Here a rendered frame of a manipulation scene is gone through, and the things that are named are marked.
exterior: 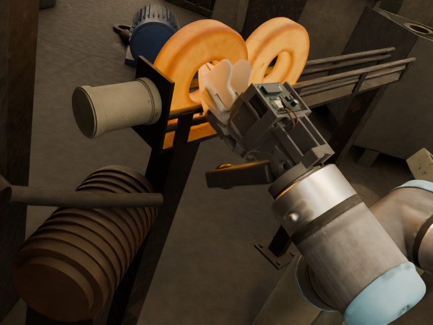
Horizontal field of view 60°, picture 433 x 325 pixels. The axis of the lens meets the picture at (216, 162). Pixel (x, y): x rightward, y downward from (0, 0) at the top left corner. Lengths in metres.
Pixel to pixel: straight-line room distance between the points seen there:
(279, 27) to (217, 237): 0.89
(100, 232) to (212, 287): 0.73
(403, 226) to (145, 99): 0.37
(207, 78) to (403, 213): 0.32
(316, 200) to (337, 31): 2.30
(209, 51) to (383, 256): 0.31
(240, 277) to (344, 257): 0.86
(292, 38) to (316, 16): 2.05
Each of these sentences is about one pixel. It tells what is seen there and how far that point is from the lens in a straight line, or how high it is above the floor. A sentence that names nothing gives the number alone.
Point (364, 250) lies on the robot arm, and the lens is 0.40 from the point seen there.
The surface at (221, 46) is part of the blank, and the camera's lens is 0.51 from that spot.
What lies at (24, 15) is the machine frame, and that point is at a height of 0.70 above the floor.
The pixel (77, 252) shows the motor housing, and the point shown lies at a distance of 0.48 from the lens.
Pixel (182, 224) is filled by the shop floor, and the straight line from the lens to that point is 1.32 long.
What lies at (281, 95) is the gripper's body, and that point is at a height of 0.75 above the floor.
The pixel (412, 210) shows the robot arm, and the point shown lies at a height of 0.66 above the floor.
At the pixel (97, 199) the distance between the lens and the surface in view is 0.49.
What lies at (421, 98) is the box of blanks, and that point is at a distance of 2.22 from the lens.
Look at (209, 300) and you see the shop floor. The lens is 1.15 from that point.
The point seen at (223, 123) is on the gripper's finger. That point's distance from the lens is 0.45.
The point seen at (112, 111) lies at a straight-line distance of 0.44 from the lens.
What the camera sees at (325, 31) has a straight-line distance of 2.67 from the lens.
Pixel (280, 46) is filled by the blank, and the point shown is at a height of 0.76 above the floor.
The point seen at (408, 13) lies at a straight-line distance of 4.58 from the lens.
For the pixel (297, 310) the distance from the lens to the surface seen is 0.97.
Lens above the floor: 0.89
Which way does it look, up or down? 32 degrees down
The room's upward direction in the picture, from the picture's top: 21 degrees clockwise
